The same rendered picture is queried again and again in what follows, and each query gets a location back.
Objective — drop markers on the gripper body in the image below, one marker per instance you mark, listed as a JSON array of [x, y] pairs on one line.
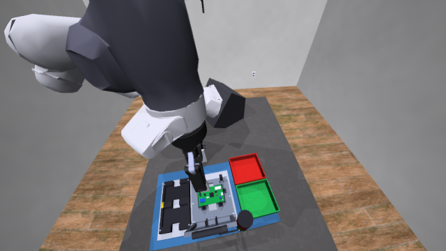
[[189, 141]]

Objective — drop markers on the green bin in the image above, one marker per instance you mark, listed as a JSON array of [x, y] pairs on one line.
[[257, 197]]

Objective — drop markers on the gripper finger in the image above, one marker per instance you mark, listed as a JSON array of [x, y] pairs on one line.
[[196, 173], [203, 153]]

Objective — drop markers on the red open-top bin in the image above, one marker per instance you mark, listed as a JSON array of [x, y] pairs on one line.
[[246, 169]]

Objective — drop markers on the green circuit board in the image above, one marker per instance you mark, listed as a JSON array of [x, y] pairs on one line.
[[215, 195]]

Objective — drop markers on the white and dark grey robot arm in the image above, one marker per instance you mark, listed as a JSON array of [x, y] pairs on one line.
[[130, 47]]

